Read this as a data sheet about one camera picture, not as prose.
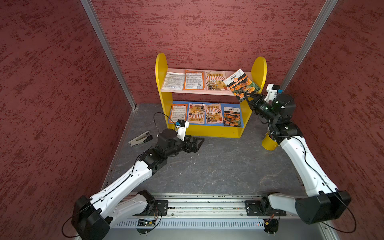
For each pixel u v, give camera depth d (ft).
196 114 3.17
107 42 2.77
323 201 1.23
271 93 2.04
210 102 3.40
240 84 2.38
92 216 1.23
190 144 2.05
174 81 2.49
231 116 3.13
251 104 1.99
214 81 2.54
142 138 3.20
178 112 3.20
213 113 3.19
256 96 2.22
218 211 2.43
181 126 2.09
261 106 1.96
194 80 2.54
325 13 2.39
